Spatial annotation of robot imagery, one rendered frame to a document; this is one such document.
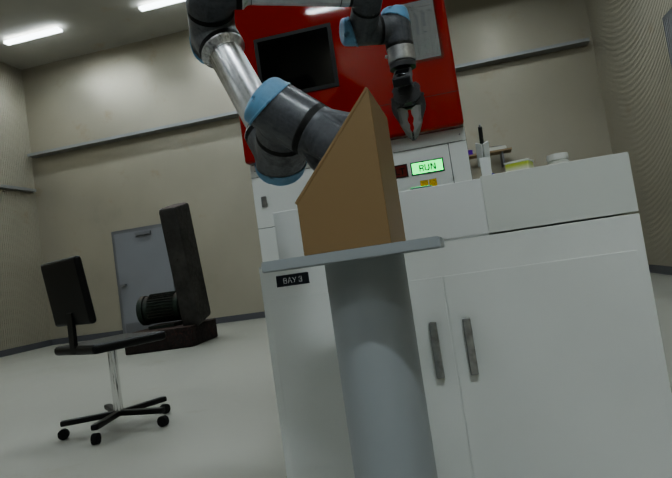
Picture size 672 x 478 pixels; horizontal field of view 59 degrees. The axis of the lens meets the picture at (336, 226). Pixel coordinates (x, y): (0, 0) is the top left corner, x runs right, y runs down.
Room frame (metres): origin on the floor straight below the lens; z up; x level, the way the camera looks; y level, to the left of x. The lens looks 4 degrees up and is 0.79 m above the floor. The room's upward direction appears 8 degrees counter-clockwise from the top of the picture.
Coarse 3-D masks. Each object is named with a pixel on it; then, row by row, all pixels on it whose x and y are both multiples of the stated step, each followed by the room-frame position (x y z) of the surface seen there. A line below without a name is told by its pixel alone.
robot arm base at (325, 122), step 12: (312, 108) 1.16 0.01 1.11; (324, 108) 1.17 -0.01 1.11; (312, 120) 1.15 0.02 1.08; (324, 120) 1.14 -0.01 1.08; (336, 120) 1.15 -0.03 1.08; (300, 132) 1.16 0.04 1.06; (312, 132) 1.15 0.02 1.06; (324, 132) 1.13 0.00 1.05; (336, 132) 1.12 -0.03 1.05; (300, 144) 1.17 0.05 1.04; (312, 144) 1.15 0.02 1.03; (324, 144) 1.13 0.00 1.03; (312, 156) 1.17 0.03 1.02; (312, 168) 1.19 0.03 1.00
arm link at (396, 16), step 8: (384, 8) 1.55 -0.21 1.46; (392, 8) 1.54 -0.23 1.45; (400, 8) 1.54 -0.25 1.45; (384, 16) 1.54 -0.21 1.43; (392, 16) 1.54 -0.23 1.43; (400, 16) 1.54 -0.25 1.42; (408, 16) 1.56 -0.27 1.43; (392, 24) 1.53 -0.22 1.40; (400, 24) 1.54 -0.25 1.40; (408, 24) 1.55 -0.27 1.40; (392, 32) 1.54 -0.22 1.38; (400, 32) 1.54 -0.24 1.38; (408, 32) 1.55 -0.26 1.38; (384, 40) 1.55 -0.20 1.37; (392, 40) 1.54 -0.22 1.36; (400, 40) 1.54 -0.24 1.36; (408, 40) 1.54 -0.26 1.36
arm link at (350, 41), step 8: (352, 16) 1.49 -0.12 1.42; (344, 24) 1.51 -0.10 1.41; (352, 24) 1.51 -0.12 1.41; (360, 24) 1.49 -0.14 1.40; (368, 24) 1.49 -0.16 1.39; (376, 24) 1.51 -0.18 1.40; (384, 24) 1.53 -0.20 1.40; (344, 32) 1.51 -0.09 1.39; (352, 32) 1.51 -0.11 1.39; (360, 32) 1.51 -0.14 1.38; (368, 32) 1.51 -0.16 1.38; (376, 32) 1.53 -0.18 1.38; (384, 32) 1.53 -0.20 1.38; (344, 40) 1.53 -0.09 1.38; (352, 40) 1.53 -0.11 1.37; (360, 40) 1.53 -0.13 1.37; (368, 40) 1.54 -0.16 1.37; (376, 40) 1.54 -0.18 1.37
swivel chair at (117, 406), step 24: (48, 264) 3.56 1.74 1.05; (72, 264) 3.39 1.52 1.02; (48, 288) 3.62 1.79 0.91; (72, 288) 3.44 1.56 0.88; (72, 312) 3.50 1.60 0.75; (72, 336) 3.51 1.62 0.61; (120, 336) 3.78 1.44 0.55; (144, 336) 3.63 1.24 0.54; (120, 384) 3.72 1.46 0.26; (120, 408) 3.70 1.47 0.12; (144, 408) 3.64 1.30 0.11; (168, 408) 3.97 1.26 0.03
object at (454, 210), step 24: (408, 192) 1.52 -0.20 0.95; (432, 192) 1.51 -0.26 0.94; (456, 192) 1.50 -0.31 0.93; (480, 192) 1.49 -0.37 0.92; (288, 216) 1.58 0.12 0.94; (408, 216) 1.52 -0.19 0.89; (432, 216) 1.51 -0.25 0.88; (456, 216) 1.50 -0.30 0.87; (480, 216) 1.49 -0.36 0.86; (288, 240) 1.59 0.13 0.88
